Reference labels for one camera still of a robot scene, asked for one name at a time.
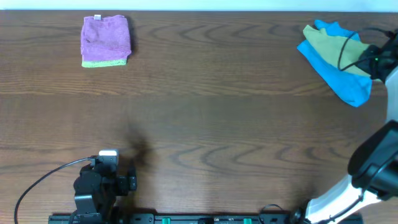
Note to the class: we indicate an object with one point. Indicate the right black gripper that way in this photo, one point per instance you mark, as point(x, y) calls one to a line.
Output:
point(364, 65)

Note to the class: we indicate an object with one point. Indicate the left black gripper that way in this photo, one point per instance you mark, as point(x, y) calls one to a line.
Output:
point(131, 182)

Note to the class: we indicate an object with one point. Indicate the light green cloth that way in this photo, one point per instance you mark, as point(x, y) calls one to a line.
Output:
point(334, 51)

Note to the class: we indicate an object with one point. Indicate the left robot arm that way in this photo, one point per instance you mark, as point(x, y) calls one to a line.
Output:
point(97, 188)

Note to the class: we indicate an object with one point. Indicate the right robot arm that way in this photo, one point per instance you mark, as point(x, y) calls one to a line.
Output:
point(372, 169)

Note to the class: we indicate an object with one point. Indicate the blue cloth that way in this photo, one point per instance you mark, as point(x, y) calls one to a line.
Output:
point(351, 93)

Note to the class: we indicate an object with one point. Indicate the folded green cloth under purple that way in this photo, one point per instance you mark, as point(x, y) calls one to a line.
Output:
point(104, 63)

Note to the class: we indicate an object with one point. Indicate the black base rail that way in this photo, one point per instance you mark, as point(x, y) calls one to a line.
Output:
point(148, 218)

